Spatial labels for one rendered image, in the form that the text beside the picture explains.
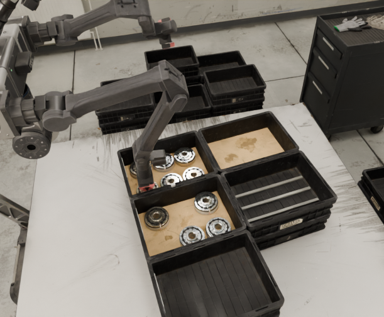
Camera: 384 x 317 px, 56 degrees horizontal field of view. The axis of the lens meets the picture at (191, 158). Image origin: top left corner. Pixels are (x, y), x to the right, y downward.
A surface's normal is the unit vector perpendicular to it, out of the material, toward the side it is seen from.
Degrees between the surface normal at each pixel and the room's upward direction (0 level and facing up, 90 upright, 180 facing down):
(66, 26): 63
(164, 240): 0
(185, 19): 90
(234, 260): 0
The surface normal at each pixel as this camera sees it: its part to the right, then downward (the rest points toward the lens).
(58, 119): 0.20, 0.85
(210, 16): 0.19, 0.71
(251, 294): -0.04, -0.69
